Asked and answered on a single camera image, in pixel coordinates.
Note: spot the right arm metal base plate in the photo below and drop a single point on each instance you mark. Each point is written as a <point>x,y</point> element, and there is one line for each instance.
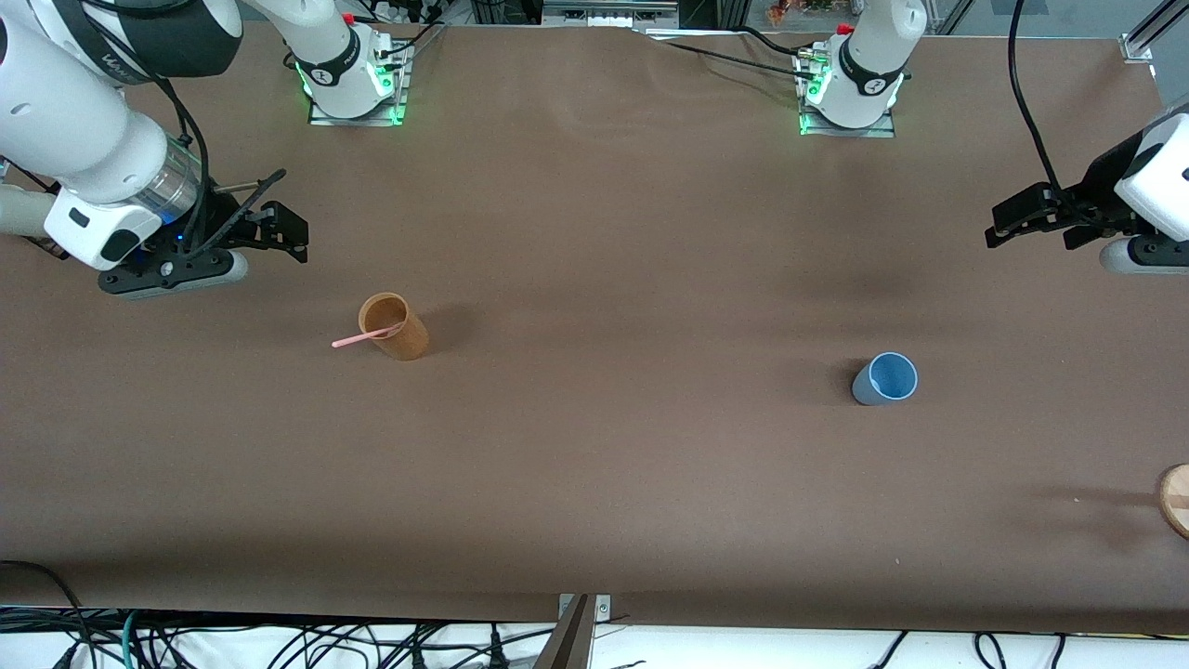
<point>398,88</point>

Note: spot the brown cylindrical cup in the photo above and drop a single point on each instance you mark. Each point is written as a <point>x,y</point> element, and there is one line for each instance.
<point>404,339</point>

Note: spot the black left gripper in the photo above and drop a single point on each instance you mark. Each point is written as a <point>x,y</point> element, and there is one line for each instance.
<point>1103,185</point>

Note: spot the round wooden disc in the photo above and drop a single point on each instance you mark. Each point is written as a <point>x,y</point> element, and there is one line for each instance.
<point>1178,502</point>

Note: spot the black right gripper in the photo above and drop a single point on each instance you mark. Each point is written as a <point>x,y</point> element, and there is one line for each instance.
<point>221,221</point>

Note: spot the aluminium frame profile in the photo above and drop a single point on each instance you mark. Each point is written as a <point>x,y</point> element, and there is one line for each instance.
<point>1141,42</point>

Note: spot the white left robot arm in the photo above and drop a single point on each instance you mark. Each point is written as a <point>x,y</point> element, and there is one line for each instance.
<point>864,65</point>

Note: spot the blue cup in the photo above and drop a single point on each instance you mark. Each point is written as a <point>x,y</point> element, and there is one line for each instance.
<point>887,379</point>

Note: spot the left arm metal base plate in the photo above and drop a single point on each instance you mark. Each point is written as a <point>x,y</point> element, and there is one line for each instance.
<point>882,128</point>

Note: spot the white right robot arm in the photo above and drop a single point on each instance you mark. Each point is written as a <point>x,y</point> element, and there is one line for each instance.
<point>74,139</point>

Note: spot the pink chopstick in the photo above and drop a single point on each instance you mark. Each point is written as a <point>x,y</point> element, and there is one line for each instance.
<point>358,340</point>

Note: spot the small metal bracket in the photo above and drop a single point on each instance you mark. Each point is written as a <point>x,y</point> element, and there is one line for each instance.
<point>602,609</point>

